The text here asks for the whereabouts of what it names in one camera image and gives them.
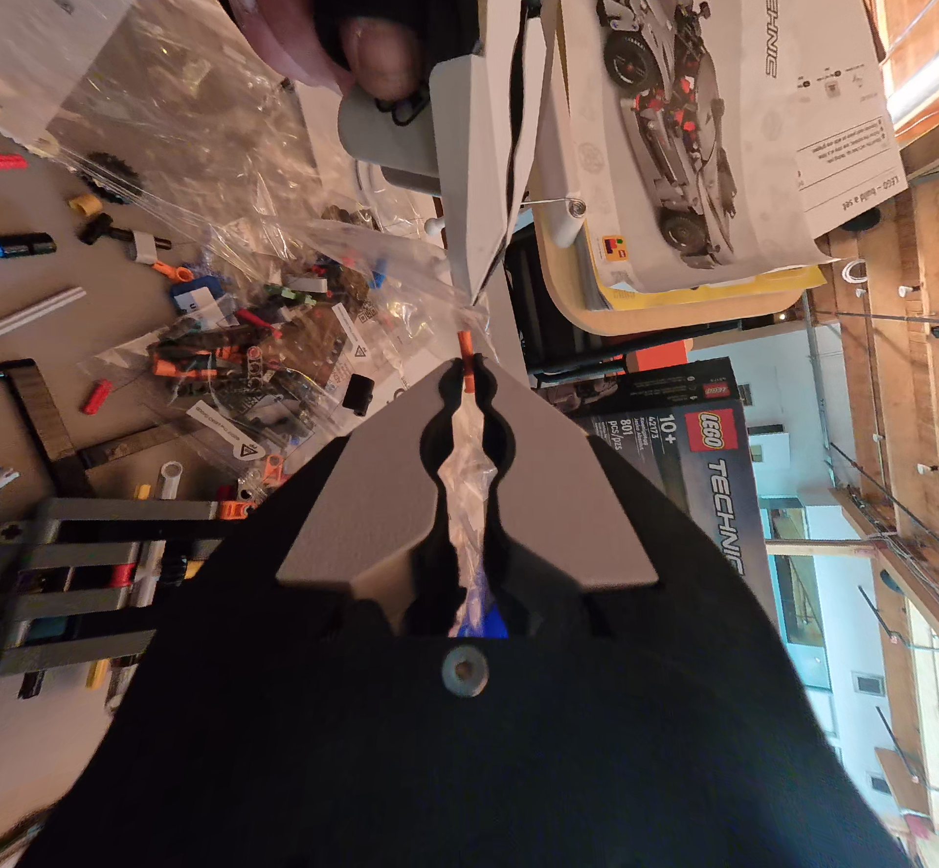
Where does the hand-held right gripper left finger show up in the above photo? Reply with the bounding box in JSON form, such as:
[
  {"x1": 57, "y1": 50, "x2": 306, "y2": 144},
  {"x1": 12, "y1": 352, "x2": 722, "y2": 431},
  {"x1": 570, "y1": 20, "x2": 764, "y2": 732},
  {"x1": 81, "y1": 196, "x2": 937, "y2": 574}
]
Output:
[{"x1": 277, "y1": 358, "x2": 470, "y2": 638}]

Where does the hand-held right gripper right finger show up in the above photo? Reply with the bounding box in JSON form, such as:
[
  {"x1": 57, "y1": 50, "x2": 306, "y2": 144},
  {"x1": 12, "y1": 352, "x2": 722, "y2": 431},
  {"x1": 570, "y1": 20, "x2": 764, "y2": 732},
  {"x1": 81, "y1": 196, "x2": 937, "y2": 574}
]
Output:
[{"x1": 473, "y1": 355, "x2": 658, "y2": 636}]

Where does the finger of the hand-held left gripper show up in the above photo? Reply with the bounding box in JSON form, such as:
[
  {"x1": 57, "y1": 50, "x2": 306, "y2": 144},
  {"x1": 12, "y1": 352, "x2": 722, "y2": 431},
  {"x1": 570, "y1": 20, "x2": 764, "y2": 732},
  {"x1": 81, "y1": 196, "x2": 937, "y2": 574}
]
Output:
[
  {"x1": 475, "y1": 19, "x2": 551, "y2": 303},
  {"x1": 429, "y1": 0, "x2": 524, "y2": 306}
]

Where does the small clear lego bag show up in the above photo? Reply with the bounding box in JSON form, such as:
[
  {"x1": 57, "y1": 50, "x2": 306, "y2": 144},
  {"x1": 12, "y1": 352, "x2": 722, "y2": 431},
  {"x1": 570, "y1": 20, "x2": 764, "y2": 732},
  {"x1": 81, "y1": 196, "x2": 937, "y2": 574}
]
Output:
[{"x1": 77, "y1": 211, "x2": 514, "y2": 638}]

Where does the pile of loose lego pieces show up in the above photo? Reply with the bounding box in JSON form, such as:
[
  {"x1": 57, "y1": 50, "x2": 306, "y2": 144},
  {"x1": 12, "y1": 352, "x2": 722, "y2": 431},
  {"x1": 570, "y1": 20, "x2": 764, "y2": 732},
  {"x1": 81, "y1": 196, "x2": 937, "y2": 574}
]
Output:
[{"x1": 0, "y1": 149, "x2": 199, "y2": 517}]

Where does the black L-shaped lego beam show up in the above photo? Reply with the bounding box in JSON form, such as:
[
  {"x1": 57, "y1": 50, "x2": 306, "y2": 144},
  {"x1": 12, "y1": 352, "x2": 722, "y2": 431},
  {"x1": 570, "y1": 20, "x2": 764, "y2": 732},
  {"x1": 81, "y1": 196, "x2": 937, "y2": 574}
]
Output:
[{"x1": 0, "y1": 358, "x2": 195, "y2": 495}]

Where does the person's left hand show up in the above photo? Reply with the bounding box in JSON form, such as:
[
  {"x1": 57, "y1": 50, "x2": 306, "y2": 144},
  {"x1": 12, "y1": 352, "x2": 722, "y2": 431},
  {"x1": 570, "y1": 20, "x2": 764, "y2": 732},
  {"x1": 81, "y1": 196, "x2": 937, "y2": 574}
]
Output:
[{"x1": 211, "y1": 0, "x2": 425, "y2": 105}]

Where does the orange object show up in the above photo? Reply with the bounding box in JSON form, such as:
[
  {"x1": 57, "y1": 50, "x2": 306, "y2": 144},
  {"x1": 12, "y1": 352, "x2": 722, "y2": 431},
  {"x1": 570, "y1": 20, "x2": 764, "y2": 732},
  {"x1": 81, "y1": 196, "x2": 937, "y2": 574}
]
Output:
[{"x1": 624, "y1": 340, "x2": 694, "y2": 375}]

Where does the wooden book stand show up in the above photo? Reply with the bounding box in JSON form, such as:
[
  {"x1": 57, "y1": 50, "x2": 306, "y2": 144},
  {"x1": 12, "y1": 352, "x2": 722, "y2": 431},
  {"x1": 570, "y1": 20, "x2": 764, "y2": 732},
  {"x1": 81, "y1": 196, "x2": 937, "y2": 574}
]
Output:
[{"x1": 424, "y1": 0, "x2": 808, "y2": 338}]

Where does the torn open clear bag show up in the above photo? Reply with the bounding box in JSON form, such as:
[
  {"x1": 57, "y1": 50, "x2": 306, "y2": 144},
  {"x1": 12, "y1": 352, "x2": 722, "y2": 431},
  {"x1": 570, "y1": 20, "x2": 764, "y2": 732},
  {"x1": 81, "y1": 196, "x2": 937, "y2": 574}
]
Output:
[{"x1": 0, "y1": 0, "x2": 368, "y2": 223}]

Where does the printed car picture sheet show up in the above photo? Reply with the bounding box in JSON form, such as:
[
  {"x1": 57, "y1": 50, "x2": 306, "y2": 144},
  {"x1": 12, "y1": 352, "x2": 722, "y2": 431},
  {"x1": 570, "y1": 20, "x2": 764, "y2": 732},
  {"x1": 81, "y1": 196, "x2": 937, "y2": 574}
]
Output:
[{"x1": 565, "y1": 0, "x2": 908, "y2": 294}]

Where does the yellow-edged instruction booklet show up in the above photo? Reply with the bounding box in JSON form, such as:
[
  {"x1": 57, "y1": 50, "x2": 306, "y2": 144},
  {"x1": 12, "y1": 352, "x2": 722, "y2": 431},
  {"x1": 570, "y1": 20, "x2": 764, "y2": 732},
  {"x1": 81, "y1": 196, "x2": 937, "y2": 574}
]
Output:
[{"x1": 587, "y1": 226, "x2": 826, "y2": 313}]

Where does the white ceiling light tube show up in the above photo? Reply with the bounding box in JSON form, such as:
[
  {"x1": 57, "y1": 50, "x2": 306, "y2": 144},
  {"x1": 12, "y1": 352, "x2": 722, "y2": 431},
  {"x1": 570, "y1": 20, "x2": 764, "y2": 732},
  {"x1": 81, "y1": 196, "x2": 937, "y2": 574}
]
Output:
[{"x1": 884, "y1": 65, "x2": 939, "y2": 140}]

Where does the black metal frame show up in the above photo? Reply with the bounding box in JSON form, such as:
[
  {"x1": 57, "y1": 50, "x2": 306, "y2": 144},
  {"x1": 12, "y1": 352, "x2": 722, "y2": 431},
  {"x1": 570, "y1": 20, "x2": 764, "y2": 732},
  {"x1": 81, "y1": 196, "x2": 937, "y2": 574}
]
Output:
[{"x1": 506, "y1": 223, "x2": 632, "y2": 379}]

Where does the grey lego frame assembly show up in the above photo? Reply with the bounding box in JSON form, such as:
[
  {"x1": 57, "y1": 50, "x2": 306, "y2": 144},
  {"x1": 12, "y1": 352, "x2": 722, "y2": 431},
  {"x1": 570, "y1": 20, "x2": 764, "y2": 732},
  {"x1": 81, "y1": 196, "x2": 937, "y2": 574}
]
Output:
[{"x1": 0, "y1": 497, "x2": 258, "y2": 678}]

